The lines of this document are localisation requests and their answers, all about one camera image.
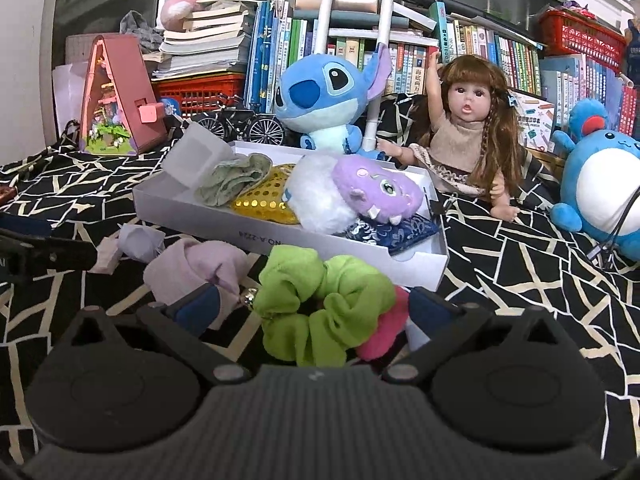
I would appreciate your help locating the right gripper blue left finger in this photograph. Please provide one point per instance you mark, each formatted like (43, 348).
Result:
(197, 310)

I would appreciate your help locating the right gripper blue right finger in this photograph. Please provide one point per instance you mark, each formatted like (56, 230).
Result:
(430, 312)

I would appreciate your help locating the pink soft item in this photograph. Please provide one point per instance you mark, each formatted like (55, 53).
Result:
(390, 324)

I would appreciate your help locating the green scrunchie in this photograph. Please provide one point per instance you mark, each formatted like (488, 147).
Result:
(314, 310)

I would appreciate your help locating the purple one-eyed plush toy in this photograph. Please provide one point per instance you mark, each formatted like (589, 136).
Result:
(375, 193)

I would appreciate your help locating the black white patterned cloth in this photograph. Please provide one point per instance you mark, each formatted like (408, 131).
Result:
(504, 267)

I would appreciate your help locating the blue patterned pouch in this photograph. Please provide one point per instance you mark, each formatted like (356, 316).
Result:
(396, 239)

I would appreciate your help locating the crumpled white paper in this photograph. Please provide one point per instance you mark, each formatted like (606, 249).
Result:
(139, 243)

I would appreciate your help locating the white cardboard box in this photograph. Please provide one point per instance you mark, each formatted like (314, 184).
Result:
(163, 201)

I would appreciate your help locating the yellow sequin pouch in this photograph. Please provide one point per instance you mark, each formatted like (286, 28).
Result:
(265, 201)

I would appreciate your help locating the green grey cloth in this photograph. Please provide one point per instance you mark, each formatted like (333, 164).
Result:
(232, 177)

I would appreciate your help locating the white fluffy plush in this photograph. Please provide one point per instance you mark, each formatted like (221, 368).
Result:
(312, 195)

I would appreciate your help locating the pink triangular dollhouse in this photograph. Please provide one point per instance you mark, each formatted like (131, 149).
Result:
(119, 113)

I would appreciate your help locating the brown-haired baby doll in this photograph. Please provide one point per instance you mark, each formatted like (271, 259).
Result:
(473, 145)

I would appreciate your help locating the miniature black bicycle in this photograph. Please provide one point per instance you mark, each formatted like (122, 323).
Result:
(231, 121)

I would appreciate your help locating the blue round plush toy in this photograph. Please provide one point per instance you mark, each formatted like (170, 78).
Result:
(599, 192)

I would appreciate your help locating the red plastic basket left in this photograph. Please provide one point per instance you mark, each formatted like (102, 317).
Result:
(196, 95)

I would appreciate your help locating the red plastic basket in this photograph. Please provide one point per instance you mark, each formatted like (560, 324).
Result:
(196, 95)
(564, 32)

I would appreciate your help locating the blue Stitch plush toy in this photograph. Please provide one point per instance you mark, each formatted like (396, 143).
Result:
(321, 97)

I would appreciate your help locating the stack of horizontal books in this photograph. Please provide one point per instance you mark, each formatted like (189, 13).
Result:
(216, 38)

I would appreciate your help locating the row of upright books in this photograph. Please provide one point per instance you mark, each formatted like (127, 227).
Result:
(550, 85)

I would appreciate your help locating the pink plush on books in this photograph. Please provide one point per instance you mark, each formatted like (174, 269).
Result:
(174, 12)

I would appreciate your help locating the red plastic basket right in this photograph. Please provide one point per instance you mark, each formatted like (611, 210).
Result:
(564, 32)

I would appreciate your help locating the white pipe frame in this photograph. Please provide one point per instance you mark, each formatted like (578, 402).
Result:
(386, 10)

